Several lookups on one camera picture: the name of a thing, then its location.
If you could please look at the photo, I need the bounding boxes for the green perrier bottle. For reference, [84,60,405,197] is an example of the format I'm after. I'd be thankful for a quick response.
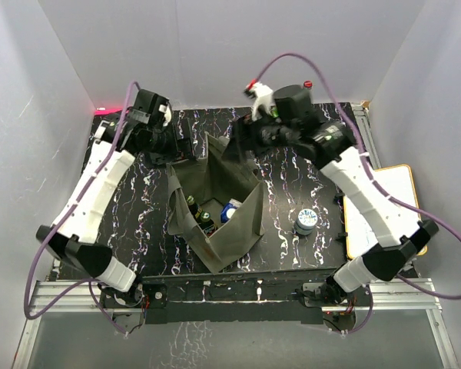
[199,211,217,237]
[186,195,202,224]

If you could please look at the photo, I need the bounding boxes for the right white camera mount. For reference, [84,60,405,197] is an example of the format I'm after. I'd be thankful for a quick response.
[244,79,274,121]

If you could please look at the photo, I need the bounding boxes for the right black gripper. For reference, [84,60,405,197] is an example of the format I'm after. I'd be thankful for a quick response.
[221,108,298,166]

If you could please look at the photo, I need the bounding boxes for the grey-green canvas bag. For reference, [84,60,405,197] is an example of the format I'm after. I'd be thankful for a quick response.
[167,133,265,274]

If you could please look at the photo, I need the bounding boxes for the Coca-Cola glass bottle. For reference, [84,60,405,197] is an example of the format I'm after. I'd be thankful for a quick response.
[303,80,313,90]

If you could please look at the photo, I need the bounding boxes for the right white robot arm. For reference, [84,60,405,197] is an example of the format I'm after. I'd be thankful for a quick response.
[224,81,439,305]

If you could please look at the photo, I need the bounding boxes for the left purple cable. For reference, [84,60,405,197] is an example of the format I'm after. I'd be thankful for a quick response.
[22,80,143,339]

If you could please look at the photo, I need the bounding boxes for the pink tape strip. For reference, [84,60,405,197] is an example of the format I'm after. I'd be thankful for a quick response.
[95,108,121,115]

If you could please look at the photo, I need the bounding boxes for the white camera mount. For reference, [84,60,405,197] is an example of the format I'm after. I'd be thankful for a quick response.
[244,79,274,121]
[159,102,173,127]

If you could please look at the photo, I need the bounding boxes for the blue white snack packet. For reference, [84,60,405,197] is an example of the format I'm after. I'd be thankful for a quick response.
[220,198,242,224]

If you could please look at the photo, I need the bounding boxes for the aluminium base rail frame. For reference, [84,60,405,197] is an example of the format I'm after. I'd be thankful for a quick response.
[12,271,458,368]

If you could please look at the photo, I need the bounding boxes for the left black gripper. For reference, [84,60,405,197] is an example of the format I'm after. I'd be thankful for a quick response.
[145,118,197,169]

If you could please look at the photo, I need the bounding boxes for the small blue white can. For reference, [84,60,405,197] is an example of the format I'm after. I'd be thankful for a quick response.
[294,208,318,236]

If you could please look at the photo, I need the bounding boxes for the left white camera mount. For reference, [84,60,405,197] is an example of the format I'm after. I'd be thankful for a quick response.
[159,102,173,127]

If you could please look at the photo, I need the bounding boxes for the whiteboard with orange frame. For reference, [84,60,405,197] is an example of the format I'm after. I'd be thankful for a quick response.
[343,164,419,260]

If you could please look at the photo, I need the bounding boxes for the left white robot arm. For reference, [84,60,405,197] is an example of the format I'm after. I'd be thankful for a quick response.
[36,89,194,307]

